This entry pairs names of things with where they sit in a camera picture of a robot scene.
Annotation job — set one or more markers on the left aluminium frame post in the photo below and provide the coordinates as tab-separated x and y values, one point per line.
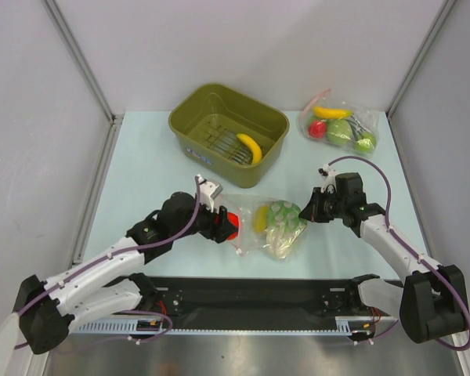
69	39

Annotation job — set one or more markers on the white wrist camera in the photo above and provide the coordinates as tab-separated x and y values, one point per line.
209	191
328	174

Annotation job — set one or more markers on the yellow fake lemon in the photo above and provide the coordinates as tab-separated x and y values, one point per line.
259	219

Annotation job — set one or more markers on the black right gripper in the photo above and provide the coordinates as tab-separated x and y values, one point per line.
318	207

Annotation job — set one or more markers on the clear zip bag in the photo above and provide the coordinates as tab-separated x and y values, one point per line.
244	206
328	119

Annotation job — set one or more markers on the large green fake apple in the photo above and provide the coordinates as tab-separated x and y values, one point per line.
339	132

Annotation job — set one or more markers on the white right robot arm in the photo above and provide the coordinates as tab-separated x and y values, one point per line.
431	301

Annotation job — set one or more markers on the fake napa cabbage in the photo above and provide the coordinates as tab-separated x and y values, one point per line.
284	228

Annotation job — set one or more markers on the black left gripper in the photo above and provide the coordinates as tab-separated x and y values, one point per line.
219	231

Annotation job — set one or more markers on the red fake tomato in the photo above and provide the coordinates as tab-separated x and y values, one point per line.
317	129
235	222

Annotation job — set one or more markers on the small green fake apple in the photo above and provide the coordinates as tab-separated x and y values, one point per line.
366	143

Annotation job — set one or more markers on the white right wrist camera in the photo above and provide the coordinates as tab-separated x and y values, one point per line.
328	174

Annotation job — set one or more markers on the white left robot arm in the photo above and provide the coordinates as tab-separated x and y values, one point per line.
49	310

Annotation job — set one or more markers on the yellow fake banana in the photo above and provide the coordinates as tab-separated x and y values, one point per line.
331	113
252	145

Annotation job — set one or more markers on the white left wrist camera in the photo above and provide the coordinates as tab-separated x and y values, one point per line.
209	191

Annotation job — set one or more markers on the far clear zip bag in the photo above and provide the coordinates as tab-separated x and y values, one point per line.
328	119

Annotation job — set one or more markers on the right aluminium frame post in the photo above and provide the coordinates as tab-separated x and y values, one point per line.
433	33

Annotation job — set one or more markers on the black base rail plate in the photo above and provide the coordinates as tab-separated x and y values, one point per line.
224	304

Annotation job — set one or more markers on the clear zip top bag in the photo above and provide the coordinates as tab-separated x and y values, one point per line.
244	206

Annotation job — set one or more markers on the olive green plastic bin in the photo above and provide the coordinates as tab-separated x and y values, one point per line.
206	124

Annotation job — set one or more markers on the aluminium frame post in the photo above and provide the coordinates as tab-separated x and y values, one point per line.
433	33
69	39

